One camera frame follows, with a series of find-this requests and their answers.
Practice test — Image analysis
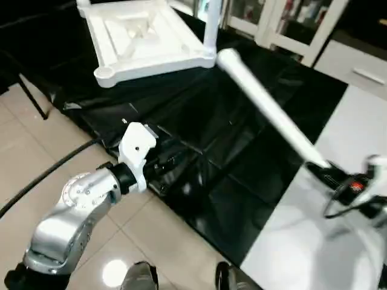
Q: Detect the white glass-door cabinet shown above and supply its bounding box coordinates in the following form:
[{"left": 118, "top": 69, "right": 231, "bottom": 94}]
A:
[{"left": 221, "top": 0, "right": 351, "bottom": 68}]

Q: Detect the white plastic table top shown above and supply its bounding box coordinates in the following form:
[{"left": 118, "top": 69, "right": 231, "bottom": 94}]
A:
[{"left": 77, "top": 0, "right": 218, "bottom": 89}]

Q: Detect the black metal stand leg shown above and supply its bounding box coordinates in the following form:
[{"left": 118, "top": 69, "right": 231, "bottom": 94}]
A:
[{"left": 17, "top": 71, "right": 50, "bottom": 121}]

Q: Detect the white drawer unit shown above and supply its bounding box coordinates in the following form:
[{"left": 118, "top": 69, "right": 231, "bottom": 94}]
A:
[{"left": 313, "top": 39, "right": 387, "bottom": 101}]

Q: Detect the black work mat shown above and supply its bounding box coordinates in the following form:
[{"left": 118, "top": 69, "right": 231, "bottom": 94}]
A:
[{"left": 0, "top": 0, "right": 351, "bottom": 268}]

